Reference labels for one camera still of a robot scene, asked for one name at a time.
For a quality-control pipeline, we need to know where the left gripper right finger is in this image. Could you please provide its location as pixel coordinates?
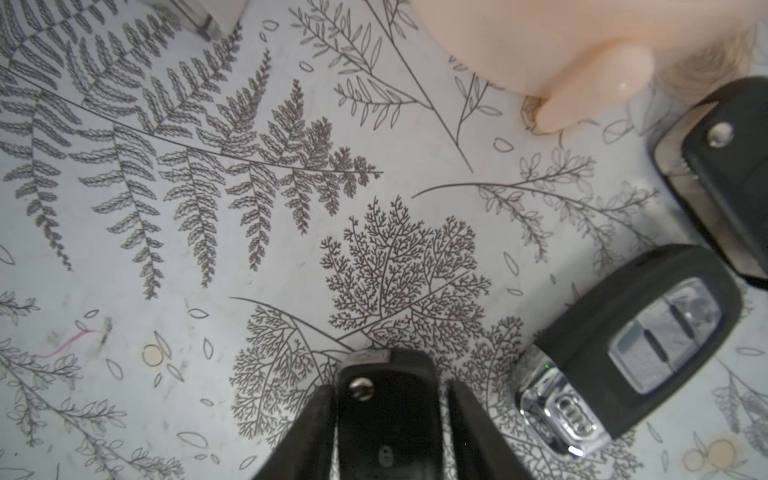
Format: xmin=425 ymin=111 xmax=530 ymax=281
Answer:
xmin=447 ymin=379 xmax=533 ymax=480

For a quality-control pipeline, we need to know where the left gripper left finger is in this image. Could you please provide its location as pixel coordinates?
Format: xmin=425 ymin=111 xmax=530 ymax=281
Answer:
xmin=253 ymin=385 xmax=337 ymax=480

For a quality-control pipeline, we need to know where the black flip key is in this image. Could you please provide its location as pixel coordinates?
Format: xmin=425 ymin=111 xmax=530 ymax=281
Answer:
xmin=336 ymin=348 xmax=444 ymax=479

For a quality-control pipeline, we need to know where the black key silver trim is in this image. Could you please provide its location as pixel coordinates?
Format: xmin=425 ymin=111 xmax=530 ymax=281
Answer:
xmin=510 ymin=244 xmax=742 ymax=459

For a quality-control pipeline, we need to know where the black car key by clock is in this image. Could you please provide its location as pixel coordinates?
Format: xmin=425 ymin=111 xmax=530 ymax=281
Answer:
xmin=652 ymin=76 xmax=767 ymax=289

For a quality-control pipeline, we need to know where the peach round alarm clock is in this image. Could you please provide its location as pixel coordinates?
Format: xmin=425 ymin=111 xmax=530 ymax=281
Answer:
xmin=414 ymin=1 xmax=767 ymax=132

